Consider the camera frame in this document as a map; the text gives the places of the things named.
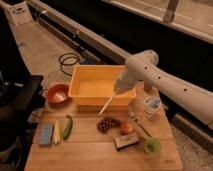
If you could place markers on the green cucumber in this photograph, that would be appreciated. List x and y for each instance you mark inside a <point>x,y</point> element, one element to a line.
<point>68,128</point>

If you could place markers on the black eraser block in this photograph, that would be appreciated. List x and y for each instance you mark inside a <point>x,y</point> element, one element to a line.
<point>125,141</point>

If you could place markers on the peach fruit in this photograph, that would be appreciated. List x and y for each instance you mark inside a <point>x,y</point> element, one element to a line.
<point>126,128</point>

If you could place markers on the yellow plastic tub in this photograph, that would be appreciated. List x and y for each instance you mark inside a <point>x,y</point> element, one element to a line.
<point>93,84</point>

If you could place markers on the clear glass cup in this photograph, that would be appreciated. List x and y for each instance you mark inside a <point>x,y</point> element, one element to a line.
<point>151,105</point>

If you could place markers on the orange bowl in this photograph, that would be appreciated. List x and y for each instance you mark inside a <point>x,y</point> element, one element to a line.
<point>57,93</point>

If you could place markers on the white box on floor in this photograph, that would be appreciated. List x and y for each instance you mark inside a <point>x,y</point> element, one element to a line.
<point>19,13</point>

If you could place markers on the yellow corn cob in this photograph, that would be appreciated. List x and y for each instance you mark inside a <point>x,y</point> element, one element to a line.
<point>57,132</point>

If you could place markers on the bunch of dark grapes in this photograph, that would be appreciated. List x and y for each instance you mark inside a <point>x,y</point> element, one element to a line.
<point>107,123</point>

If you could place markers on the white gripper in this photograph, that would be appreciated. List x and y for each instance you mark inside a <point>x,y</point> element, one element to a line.
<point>124,82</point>

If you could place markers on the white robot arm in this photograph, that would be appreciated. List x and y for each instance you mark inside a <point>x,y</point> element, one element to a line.
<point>143,66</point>

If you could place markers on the metal fork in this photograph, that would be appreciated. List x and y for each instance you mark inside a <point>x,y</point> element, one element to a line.
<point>136,120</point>

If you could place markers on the green plastic cup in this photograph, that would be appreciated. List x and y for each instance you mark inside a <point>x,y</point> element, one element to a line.
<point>152,146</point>

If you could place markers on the blue sponge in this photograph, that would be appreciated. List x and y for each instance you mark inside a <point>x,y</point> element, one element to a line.
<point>45,138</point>

